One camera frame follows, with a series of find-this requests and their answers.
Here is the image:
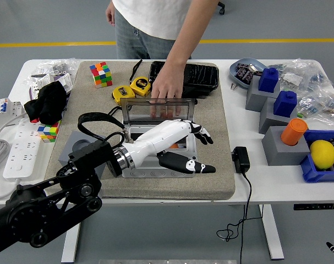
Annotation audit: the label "person's right hand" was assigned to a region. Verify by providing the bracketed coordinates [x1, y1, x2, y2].
[105, 4, 117, 28]

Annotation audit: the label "person's left hand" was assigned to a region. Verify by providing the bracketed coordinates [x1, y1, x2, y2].
[149, 63, 189, 118]

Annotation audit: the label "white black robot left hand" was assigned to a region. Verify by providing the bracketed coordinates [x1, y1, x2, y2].
[125, 118, 217, 174]

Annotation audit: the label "grey electrical box with lid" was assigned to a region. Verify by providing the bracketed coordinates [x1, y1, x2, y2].
[119, 98, 198, 179]

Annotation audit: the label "grey block with round hole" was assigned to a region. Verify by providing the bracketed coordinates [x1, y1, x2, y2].
[58, 130, 107, 178]

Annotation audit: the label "blue square battery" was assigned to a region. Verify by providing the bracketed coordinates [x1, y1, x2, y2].
[273, 91, 298, 117]
[258, 67, 280, 93]

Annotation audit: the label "yellow tape measure 5m label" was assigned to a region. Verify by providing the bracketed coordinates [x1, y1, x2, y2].
[128, 59, 152, 97]

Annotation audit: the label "person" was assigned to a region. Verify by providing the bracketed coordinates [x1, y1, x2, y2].
[111, 0, 211, 60]

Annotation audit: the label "black plastic tray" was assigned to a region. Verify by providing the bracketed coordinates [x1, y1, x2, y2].
[148, 60, 220, 99]

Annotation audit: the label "yellow tape measure black label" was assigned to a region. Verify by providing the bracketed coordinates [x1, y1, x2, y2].
[107, 85, 136, 116]

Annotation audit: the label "black table control panel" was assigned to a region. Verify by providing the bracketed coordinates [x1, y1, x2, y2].
[293, 203, 334, 211]

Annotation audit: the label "grey-brown mat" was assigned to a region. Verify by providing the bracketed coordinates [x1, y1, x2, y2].
[42, 60, 236, 201]

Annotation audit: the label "large colourful puzzle cube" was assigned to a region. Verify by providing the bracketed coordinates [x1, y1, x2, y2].
[89, 61, 113, 89]

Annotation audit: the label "white table leg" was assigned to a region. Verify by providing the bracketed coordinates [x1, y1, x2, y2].
[61, 217, 84, 263]
[259, 205, 284, 261]

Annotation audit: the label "clear bag of dark screws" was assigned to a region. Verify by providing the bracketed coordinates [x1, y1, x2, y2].
[36, 57, 81, 78]

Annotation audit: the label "blue plastic bin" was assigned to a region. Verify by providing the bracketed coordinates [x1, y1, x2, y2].
[299, 129, 334, 183]

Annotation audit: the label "white labelled packets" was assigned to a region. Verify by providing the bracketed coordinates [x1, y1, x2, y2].
[28, 73, 74, 100]

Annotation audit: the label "blue-grey dish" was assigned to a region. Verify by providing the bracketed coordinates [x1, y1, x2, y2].
[229, 57, 268, 89]

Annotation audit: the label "black power adapter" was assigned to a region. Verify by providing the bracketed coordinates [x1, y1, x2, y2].
[231, 146, 251, 174]

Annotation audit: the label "grey block holder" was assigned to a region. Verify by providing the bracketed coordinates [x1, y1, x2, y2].
[245, 75, 281, 113]
[258, 96, 298, 135]
[261, 125, 310, 167]

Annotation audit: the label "yellow lemon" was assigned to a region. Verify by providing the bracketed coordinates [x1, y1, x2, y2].
[309, 139, 334, 171]

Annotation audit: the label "black cloth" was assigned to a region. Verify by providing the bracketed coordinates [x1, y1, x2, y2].
[23, 81, 69, 125]

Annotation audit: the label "small colourful puzzle cube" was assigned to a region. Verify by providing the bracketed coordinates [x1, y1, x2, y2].
[36, 120, 60, 143]

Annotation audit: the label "clear bag of white parts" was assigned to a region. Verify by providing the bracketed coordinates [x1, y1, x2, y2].
[268, 58, 328, 93]

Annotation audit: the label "white blue circuit breaker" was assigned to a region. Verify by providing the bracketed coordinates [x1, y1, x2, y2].
[0, 97, 26, 129]

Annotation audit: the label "white power strip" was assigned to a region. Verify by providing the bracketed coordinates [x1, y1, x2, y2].
[3, 118, 42, 179]

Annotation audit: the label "clear bag of blue parts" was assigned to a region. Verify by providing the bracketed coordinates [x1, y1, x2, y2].
[296, 92, 323, 118]

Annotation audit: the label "clear bag of brown parts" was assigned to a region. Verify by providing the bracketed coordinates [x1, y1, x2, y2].
[319, 93, 334, 122]

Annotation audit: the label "black adapter cord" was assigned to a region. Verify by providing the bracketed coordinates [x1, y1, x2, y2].
[216, 172, 265, 264]

